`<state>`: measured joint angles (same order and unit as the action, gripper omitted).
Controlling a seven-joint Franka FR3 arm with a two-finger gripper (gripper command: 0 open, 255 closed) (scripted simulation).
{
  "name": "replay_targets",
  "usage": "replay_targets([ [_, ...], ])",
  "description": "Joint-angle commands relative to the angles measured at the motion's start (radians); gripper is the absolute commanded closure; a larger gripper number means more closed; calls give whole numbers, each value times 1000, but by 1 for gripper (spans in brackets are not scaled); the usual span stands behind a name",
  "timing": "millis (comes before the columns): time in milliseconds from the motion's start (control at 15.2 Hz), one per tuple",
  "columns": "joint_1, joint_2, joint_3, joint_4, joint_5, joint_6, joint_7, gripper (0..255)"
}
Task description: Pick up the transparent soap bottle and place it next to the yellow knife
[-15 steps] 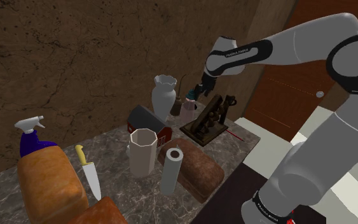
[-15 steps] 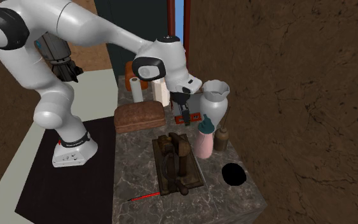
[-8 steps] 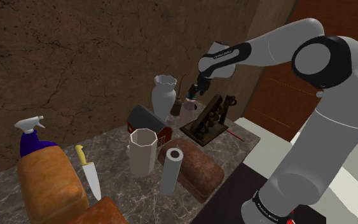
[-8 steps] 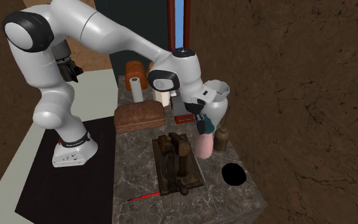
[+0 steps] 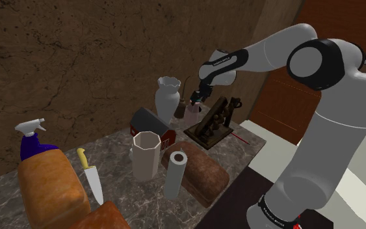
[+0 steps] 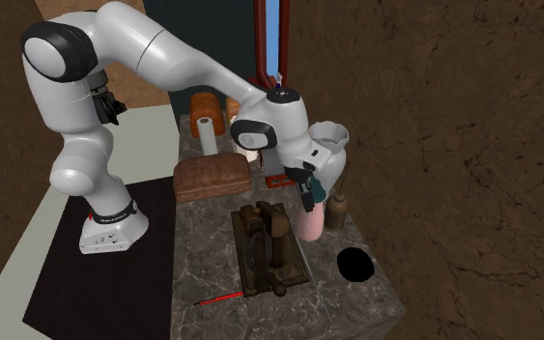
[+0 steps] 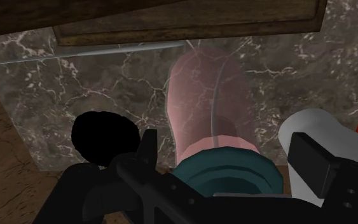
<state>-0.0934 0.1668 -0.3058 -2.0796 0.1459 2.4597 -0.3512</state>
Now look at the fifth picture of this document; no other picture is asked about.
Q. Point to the brown wooden door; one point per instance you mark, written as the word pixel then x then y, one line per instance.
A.
pixel 284 104

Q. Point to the large golden bread loaf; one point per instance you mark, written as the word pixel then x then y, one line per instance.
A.
pixel 49 190

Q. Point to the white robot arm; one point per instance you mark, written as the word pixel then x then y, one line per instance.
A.
pixel 334 133

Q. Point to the brown long-necked bottle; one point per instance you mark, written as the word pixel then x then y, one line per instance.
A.
pixel 180 109

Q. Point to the dark brown bread loaf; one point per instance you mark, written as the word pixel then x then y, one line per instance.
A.
pixel 205 177

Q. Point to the white paper towel roll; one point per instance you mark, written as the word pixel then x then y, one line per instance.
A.
pixel 174 177

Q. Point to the dark bronze sculpture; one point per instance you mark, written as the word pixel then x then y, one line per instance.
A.
pixel 211 125

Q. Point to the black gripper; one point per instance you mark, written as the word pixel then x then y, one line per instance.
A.
pixel 202 91

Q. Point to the blue spray bottle white trigger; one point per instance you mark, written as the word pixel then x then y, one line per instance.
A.
pixel 32 149

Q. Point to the small orange bread loaf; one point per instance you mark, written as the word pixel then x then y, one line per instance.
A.
pixel 103 218

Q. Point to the dark robot stand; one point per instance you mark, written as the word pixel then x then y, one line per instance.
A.
pixel 233 206

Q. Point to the red toy barn dark roof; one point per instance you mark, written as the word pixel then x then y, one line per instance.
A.
pixel 147 122

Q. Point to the beige octagonal cup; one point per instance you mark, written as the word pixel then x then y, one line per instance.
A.
pixel 146 158

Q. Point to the white fluted vase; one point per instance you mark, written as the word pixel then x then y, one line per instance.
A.
pixel 167 101

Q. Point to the red pencil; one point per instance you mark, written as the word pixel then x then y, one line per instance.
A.
pixel 240 139

